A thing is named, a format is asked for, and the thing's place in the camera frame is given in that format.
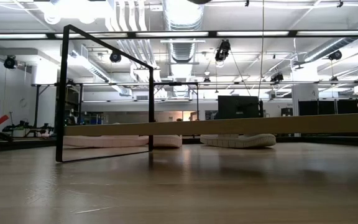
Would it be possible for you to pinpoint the black hanging ceiling device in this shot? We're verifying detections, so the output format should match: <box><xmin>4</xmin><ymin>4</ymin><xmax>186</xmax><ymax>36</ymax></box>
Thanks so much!
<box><xmin>270</xmin><ymin>72</ymin><xmax>285</xmax><ymax>83</ymax></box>
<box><xmin>214</xmin><ymin>39</ymin><xmax>231</xmax><ymax>62</ymax></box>

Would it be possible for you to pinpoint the black computer monitor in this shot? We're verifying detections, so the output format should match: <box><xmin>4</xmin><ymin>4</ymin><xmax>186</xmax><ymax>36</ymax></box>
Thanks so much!
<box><xmin>336</xmin><ymin>98</ymin><xmax>358</xmax><ymax>115</ymax></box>
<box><xmin>318</xmin><ymin>99</ymin><xmax>337</xmax><ymax>116</ymax></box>
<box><xmin>298</xmin><ymin>100</ymin><xmax>319</xmax><ymax>116</ymax></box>

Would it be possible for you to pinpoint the grey rubber slide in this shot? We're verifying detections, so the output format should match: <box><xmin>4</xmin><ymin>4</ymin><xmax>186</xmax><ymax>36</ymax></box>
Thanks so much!
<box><xmin>200</xmin><ymin>133</ymin><xmax>277</xmax><ymax>149</ymax></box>

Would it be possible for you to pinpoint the silver ribbed ventilation duct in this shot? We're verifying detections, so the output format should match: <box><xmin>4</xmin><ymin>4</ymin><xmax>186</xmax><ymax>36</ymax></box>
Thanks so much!
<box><xmin>162</xmin><ymin>0</ymin><xmax>205</xmax><ymax>63</ymax></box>

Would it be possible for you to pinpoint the silver slanted ventilation duct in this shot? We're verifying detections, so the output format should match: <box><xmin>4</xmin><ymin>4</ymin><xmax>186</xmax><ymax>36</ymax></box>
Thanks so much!
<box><xmin>303</xmin><ymin>18</ymin><xmax>358</xmax><ymax>63</ymax></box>

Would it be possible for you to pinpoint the wooden shelf with black frame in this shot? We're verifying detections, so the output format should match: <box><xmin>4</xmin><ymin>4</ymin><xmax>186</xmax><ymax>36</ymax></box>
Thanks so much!
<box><xmin>55</xmin><ymin>24</ymin><xmax>358</xmax><ymax>163</ymax></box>

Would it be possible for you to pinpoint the large black monitor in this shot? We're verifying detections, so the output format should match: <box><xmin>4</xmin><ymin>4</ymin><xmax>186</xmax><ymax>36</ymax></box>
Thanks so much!
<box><xmin>218</xmin><ymin>95</ymin><xmax>264</xmax><ymax>121</ymax></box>

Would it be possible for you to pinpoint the pink rubber slide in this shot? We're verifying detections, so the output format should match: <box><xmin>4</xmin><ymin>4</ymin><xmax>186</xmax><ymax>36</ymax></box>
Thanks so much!
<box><xmin>62</xmin><ymin>134</ymin><xmax>150</xmax><ymax>149</ymax></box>
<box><xmin>149</xmin><ymin>134</ymin><xmax>183</xmax><ymax>148</ymax></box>

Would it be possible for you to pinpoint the white building pillar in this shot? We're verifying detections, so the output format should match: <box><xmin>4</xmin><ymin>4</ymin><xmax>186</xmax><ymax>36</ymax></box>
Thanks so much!
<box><xmin>291</xmin><ymin>67</ymin><xmax>319</xmax><ymax>138</ymax></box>

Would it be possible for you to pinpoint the black overhead crossbar with lights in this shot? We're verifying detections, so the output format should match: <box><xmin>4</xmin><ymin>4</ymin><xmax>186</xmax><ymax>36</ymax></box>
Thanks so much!
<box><xmin>0</xmin><ymin>29</ymin><xmax>358</xmax><ymax>40</ymax></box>

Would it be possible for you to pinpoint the thin hanging cable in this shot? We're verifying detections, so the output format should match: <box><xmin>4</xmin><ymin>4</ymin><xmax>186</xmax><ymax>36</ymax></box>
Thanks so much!
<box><xmin>257</xmin><ymin>0</ymin><xmax>265</xmax><ymax>91</ymax></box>

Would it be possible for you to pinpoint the black metal rig frame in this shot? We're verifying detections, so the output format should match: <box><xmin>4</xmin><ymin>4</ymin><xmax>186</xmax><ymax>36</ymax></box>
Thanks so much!
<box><xmin>0</xmin><ymin>134</ymin><xmax>358</xmax><ymax>154</ymax></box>

